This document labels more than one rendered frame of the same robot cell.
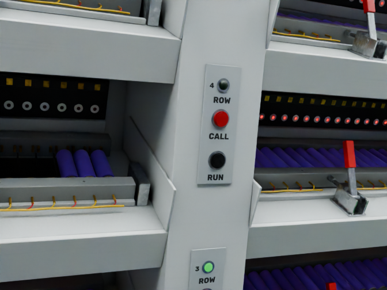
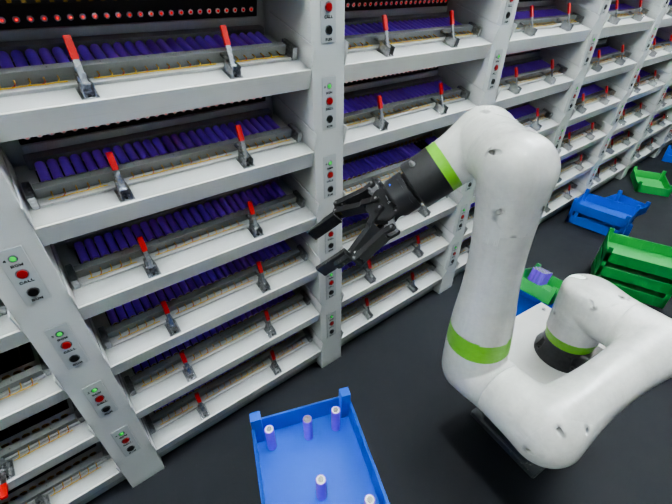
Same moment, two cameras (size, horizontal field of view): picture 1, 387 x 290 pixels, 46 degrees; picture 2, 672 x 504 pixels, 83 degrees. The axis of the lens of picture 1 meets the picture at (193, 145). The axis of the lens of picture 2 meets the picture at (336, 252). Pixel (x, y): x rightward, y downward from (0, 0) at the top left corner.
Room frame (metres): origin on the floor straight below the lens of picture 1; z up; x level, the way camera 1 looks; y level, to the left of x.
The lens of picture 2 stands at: (-0.75, 0.84, 1.23)
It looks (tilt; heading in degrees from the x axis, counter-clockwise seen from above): 36 degrees down; 346
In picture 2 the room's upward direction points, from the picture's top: straight up
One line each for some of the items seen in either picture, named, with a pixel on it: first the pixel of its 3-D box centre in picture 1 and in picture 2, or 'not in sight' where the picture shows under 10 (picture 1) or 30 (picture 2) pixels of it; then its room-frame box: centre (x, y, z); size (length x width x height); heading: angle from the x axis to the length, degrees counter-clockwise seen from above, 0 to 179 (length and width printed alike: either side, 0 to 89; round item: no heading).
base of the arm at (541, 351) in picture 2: not in sight; (586, 358); (-0.28, 0.03, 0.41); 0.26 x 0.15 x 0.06; 22
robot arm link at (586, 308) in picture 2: not in sight; (586, 314); (-0.23, 0.04, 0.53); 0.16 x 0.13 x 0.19; 16
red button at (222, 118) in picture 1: (219, 118); not in sight; (0.47, -0.02, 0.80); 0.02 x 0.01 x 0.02; 113
